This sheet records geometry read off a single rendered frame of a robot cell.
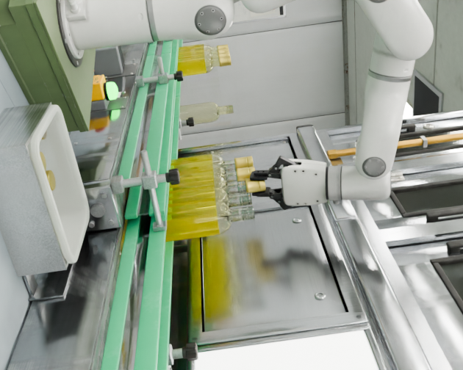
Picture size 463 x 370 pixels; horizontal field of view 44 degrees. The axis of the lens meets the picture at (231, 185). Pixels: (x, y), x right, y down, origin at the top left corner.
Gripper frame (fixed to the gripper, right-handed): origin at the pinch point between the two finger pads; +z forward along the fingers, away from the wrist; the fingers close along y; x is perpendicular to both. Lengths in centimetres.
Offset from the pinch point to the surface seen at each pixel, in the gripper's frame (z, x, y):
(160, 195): 17.8, 16.0, 6.2
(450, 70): -79, -299, -77
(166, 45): 43, -71, 14
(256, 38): 111, -570, -116
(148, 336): 8, 53, 4
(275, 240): -2.9, 4.4, -12.7
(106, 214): 23.8, 28.3, 9.2
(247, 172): 3.6, -3.3, 1.0
